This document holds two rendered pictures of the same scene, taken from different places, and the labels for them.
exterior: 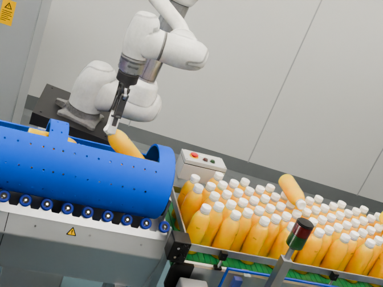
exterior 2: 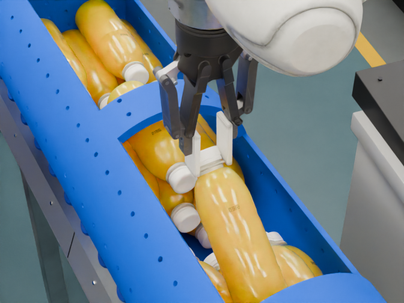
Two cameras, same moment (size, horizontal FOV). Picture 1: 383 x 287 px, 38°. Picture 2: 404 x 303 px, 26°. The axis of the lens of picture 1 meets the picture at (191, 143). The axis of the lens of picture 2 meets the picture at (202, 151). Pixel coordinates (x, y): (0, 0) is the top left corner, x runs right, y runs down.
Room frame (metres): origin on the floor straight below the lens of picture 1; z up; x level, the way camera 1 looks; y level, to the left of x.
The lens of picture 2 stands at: (1.73, -0.49, 2.06)
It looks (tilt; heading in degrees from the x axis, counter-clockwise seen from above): 45 degrees down; 83
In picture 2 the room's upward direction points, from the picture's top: straight up
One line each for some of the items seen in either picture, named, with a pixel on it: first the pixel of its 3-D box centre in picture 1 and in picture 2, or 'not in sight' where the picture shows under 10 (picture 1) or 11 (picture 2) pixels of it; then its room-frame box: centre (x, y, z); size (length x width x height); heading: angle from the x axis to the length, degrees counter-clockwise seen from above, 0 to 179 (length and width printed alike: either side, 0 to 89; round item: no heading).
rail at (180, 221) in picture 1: (178, 214); not in sight; (1.97, -0.06, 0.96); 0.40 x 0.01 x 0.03; 20
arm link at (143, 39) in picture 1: (145, 35); not in sight; (1.84, 0.28, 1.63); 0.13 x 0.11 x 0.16; 104
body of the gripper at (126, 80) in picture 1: (125, 83); (208, 44); (1.84, 0.29, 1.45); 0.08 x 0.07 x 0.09; 20
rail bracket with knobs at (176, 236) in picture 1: (177, 246); not in sight; (1.77, -0.09, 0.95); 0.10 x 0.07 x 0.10; 20
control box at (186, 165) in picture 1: (200, 167); not in sight; (2.29, -0.08, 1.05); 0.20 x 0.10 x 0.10; 110
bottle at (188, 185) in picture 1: (186, 198); not in sight; (2.07, -0.07, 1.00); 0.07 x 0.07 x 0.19
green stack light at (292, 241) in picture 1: (296, 239); not in sight; (1.74, -0.47, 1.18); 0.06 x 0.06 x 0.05
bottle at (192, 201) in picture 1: (190, 208); not in sight; (2.00, -0.09, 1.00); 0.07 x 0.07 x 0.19
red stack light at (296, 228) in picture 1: (302, 229); not in sight; (1.74, -0.47, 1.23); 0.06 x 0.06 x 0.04
